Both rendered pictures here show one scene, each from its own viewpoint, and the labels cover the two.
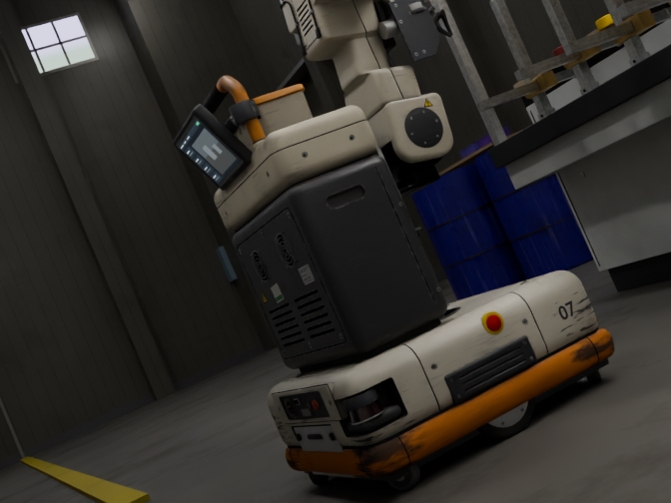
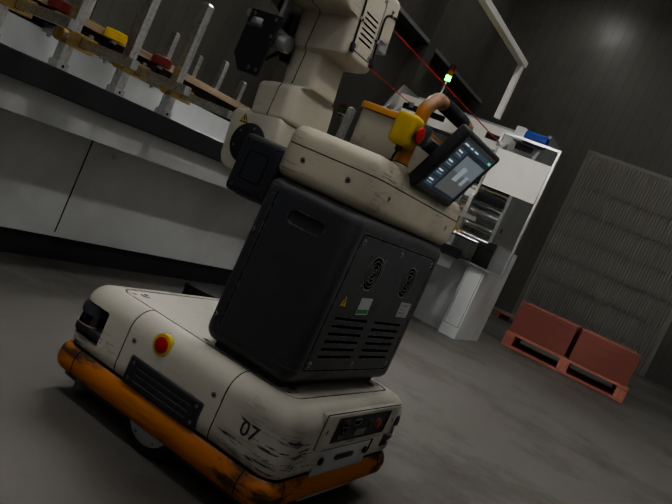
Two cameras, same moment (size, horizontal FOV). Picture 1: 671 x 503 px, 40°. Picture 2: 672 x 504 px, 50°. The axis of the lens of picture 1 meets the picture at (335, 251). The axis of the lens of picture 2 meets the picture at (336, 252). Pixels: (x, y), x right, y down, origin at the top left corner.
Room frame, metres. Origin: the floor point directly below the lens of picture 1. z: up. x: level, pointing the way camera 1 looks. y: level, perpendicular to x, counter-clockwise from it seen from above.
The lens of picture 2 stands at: (3.41, 1.37, 0.70)
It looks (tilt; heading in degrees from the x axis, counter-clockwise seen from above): 4 degrees down; 231
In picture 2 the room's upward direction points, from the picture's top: 24 degrees clockwise
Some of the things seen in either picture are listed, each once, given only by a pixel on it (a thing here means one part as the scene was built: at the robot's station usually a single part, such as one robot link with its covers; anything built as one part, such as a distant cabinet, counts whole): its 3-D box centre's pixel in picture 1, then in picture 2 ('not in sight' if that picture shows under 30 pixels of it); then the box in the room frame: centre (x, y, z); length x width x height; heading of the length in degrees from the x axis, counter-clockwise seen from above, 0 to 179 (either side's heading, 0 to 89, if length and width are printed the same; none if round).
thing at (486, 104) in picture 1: (530, 88); not in sight; (3.17, -0.83, 0.81); 0.43 x 0.03 x 0.04; 113
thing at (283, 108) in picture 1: (273, 127); (395, 144); (2.27, 0.02, 0.87); 0.23 x 0.15 x 0.11; 23
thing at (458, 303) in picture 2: not in sight; (431, 206); (-1.29, -3.38, 0.95); 1.65 x 0.70 x 1.90; 113
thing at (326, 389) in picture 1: (306, 404); (360, 424); (2.17, 0.21, 0.23); 0.41 x 0.02 x 0.08; 23
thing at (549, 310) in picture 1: (427, 375); (242, 384); (2.32, -0.09, 0.16); 0.67 x 0.64 x 0.25; 113
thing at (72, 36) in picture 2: (632, 27); (75, 39); (2.74, -1.07, 0.80); 0.14 x 0.06 x 0.05; 23
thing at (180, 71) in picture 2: not in sight; (183, 63); (2.30, -1.25, 0.91); 0.04 x 0.04 x 0.48; 23
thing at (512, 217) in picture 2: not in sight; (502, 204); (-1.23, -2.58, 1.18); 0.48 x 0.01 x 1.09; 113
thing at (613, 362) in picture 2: not in sight; (571, 348); (-3.38, -2.74, 0.24); 1.34 x 0.97 x 0.48; 114
